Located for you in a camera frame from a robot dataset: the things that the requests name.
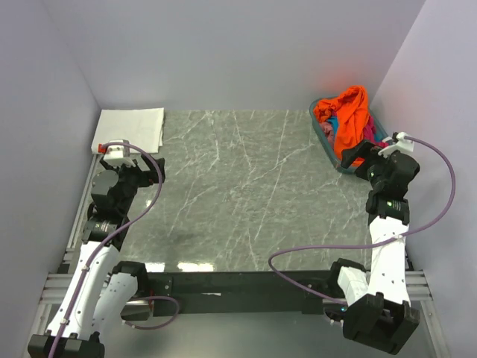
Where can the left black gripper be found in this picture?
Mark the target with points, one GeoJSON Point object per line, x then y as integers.
{"type": "Point", "coordinates": [147, 178]}

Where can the folded white t-shirt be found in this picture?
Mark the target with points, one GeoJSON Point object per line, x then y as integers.
{"type": "Point", "coordinates": [142, 128]}

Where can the orange t-shirt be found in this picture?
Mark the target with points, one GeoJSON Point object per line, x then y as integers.
{"type": "Point", "coordinates": [352, 110]}

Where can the blue t-shirt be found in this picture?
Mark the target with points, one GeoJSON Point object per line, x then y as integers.
{"type": "Point", "coordinates": [333, 120]}

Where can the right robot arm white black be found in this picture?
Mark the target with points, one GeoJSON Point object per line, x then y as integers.
{"type": "Point", "coordinates": [379, 312]}

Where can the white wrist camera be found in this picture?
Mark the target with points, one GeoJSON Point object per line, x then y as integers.
{"type": "Point", "coordinates": [116, 155]}
{"type": "Point", "coordinates": [397, 142]}

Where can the black base crossbar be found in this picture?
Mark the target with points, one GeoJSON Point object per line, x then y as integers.
{"type": "Point", "coordinates": [235, 292]}

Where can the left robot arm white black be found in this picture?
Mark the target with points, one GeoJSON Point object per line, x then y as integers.
{"type": "Point", "coordinates": [102, 284]}

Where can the pink garment in basket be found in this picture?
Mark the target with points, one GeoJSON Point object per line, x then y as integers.
{"type": "Point", "coordinates": [328, 131]}

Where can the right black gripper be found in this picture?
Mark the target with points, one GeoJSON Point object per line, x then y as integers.
{"type": "Point", "coordinates": [350, 155]}

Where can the magenta t-shirt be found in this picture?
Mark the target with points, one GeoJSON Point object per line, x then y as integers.
{"type": "Point", "coordinates": [370, 133]}

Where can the aluminium frame rails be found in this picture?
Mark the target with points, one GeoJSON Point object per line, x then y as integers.
{"type": "Point", "coordinates": [57, 284]}

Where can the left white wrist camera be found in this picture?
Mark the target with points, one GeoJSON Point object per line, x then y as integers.
{"type": "Point", "coordinates": [116, 155]}

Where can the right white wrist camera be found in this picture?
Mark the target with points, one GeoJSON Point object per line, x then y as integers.
{"type": "Point", "coordinates": [397, 142]}

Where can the teal plastic laundry basket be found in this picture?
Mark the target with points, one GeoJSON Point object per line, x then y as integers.
{"type": "Point", "coordinates": [336, 163]}

